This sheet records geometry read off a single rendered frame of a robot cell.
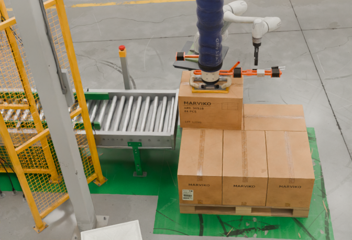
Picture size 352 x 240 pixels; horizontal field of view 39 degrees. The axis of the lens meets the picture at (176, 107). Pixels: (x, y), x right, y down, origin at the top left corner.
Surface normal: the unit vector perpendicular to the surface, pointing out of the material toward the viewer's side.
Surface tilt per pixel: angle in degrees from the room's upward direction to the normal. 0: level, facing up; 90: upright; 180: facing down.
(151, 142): 90
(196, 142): 0
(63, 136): 90
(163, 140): 90
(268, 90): 0
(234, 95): 0
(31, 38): 90
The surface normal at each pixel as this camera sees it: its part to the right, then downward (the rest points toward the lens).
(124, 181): -0.05, -0.76
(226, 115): -0.12, 0.65
